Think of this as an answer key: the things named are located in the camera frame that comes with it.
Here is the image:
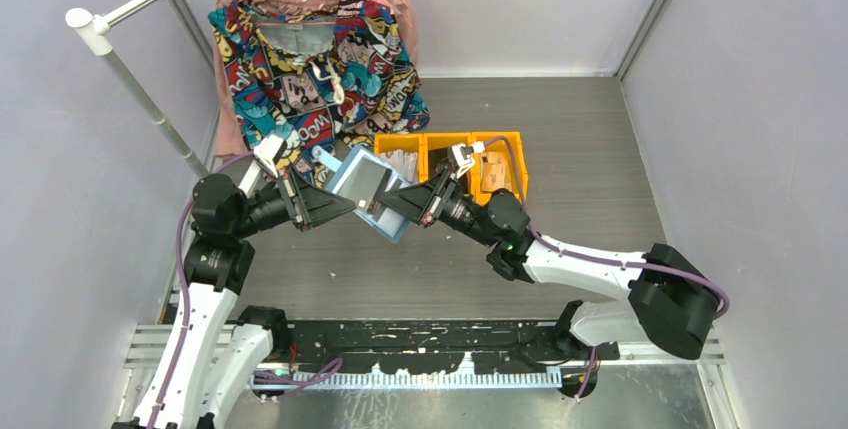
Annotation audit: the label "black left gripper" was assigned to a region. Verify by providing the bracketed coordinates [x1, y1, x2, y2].
[231, 164, 355, 239]

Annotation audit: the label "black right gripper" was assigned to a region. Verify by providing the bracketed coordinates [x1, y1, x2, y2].
[378, 168, 498, 248]

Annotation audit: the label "grey credit card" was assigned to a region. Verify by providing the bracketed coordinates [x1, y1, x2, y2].
[337, 158, 392, 212]

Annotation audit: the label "blue leather card holder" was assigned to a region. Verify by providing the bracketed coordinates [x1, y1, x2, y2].
[312, 145, 411, 244]

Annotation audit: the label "yellow three-compartment bin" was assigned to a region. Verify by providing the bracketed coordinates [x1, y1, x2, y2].
[374, 131, 529, 205]

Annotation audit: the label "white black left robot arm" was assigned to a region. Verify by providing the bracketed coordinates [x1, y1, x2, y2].
[123, 170, 356, 428]

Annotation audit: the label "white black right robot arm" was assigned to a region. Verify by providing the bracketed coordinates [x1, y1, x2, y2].
[377, 171, 728, 360]

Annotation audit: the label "silver cards stack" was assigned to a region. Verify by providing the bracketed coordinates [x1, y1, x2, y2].
[380, 149, 419, 183]

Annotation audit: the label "black cards stack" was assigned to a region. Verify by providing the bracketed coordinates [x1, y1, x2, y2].
[426, 147, 453, 180]

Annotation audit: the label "orange cards stack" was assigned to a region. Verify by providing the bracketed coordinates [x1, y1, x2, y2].
[480, 151, 512, 193]

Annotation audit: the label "colourful comic print shorts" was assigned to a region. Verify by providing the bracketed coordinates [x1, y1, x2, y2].
[208, 0, 430, 187]

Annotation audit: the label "white metal clothes rack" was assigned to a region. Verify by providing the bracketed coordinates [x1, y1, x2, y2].
[65, 0, 209, 178]

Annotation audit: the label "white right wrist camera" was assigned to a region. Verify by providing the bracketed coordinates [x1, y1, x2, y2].
[448, 141, 486, 179]

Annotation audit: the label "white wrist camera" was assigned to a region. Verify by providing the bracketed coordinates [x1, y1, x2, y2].
[448, 141, 486, 179]
[252, 134, 290, 179]

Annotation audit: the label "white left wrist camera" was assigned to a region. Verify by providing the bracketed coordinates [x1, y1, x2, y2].
[252, 134, 290, 179]

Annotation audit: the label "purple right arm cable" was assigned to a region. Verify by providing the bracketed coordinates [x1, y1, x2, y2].
[480, 136, 731, 403]

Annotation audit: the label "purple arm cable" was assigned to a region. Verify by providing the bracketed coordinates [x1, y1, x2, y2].
[145, 150, 346, 429]
[480, 136, 731, 403]

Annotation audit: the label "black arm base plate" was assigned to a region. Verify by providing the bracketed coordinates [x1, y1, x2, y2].
[264, 319, 590, 375]

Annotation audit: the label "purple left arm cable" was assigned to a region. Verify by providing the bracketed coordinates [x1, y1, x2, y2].
[145, 150, 346, 429]

